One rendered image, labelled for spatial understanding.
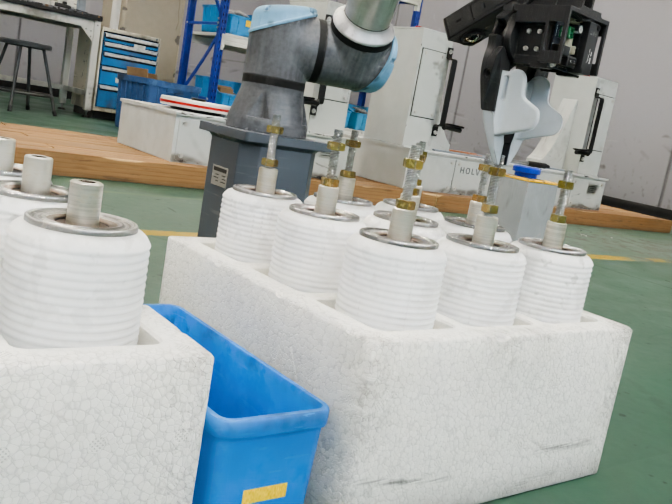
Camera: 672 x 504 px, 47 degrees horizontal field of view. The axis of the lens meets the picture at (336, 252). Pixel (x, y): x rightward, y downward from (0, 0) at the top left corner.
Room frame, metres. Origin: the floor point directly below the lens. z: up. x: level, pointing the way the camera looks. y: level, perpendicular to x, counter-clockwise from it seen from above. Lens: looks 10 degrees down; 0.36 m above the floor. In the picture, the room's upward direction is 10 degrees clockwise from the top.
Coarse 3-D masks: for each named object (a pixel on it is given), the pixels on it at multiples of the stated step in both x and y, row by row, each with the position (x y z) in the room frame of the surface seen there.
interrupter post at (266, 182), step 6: (264, 168) 0.90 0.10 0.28; (258, 174) 0.90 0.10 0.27; (264, 174) 0.90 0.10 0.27; (270, 174) 0.90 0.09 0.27; (276, 174) 0.90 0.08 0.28; (258, 180) 0.90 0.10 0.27; (264, 180) 0.90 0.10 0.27; (270, 180) 0.90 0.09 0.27; (258, 186) 0.90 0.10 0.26; (264, 186) 0.90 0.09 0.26; (270, 186) 0.90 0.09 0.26; (264, 192) 0.90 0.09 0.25; (270, 192) 0.90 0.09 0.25
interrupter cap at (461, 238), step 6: (450, 234) 0.81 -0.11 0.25; (456, 234) 0.82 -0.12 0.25; (462, 234) 0.83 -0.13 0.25; (468, 234) 0.83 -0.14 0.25; (450, 240) 0.79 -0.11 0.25; (456, 240) 0.78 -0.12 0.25; (462, 240) 0.77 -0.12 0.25; (468, 240) 0.81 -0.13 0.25; (498, 240) 0.83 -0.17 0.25; (468, 246) 0.77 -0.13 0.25; (474, 246) 0.76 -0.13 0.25; (480, 246) 0.76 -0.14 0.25; (486, 246) 0.76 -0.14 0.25; (492, 246) 0.77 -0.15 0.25; (498, 246) 0.80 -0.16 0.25; (504, 246) 0.80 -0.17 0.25; (510, 246) 0.80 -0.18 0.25; (516, 246) 0.80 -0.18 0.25; (504, 252) 0.77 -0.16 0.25; (510, 252) 0.77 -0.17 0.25; (516, 252) 0.78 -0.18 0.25
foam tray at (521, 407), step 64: (192, 256) 0.87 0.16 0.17; (256, 320) 0.75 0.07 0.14; (320, 320) 0.67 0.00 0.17; (448, 320) 0.74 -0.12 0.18; (320, 384) 0.66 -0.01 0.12; (384, 384) 0.63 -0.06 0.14; (448, 384) 0.68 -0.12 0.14; (512, 384) 0.74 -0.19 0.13; (576, 384) 0.81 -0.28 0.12; (320, 448) 0.65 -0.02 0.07; (384, 448) 0.64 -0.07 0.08; (448, 448) 0.69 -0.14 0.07; (512, 448) 0.75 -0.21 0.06; (576, 448) 0.83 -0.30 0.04
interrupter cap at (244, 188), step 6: (234, 186) 0.89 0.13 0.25; (240, 186) 0.91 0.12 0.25; (246, 186) 0.92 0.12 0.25; (252, 186) 0.93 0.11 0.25; (246, 192) 0.87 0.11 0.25; (252, 192) 0.87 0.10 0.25; (258, 192) 0.87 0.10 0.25; (276, 192) 0.92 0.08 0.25; (282, 192) 0.92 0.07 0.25; (288, 192) 0.93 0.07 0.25; (276, 198) 0.87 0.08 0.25; (282, 198) 0.88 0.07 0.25; (288, 198) 0.88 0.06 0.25; (294, 198) 0.90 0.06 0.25
